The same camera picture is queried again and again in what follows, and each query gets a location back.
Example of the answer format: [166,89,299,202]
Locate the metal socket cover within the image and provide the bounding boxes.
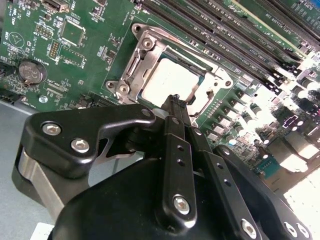
[119,29,235,118]

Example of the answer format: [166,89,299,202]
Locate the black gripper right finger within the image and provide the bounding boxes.
[178,99,316,240]

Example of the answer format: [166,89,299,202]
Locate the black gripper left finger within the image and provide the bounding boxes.
[11,94,198,230]

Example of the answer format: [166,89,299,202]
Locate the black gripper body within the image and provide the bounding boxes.
[51,157,236,240]

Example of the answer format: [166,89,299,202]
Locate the silver CPU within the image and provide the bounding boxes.
[139,57,208,103]

